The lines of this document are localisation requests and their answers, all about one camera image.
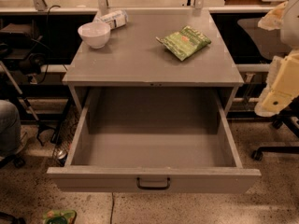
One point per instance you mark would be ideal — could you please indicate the black tripod stand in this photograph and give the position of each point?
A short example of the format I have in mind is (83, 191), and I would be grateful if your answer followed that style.
(21, 61)

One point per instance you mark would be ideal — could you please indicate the green packet on floor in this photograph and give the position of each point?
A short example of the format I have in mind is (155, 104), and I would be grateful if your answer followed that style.
(59, 217)

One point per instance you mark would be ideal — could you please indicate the white ceramic bowl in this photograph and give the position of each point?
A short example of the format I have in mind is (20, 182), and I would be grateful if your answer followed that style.
(95, 34)

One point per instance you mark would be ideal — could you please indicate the grey metal drawer cabinet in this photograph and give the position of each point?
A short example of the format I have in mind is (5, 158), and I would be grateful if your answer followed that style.
(134, 57)

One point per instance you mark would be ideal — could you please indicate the black office chair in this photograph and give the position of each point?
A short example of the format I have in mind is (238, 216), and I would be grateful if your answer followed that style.
(288, 36)

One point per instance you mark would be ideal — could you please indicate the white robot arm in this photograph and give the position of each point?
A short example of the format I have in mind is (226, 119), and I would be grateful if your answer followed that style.
(286, 11)

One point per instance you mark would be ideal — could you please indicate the black top drawer handle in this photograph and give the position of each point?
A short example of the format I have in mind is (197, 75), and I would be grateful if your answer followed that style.
(153, 184)

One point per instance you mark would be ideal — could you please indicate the white wrapped package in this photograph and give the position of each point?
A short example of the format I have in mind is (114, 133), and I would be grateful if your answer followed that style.
(114, 19)

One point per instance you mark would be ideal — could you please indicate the green snack bag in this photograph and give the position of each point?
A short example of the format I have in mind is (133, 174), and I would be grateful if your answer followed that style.
(184, 43)

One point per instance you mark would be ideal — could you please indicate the person's leg in jeans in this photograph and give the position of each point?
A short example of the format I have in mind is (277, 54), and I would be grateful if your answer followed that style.
(10, 129)

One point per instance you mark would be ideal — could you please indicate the grey top drawer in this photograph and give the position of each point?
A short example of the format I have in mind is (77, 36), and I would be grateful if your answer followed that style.
(153, 133)

